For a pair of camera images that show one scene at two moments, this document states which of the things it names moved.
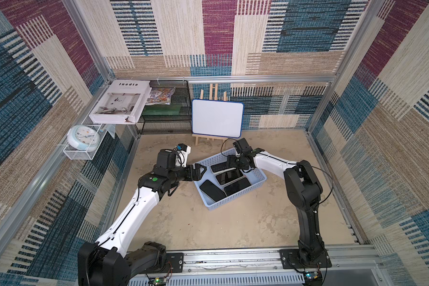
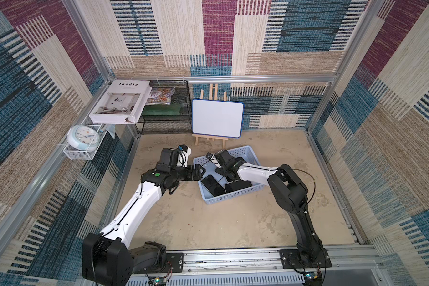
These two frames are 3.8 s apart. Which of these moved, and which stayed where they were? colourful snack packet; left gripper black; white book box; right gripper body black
Moved: right gripper body black
Stayed: left gripper black; white book box; colourful snack packet
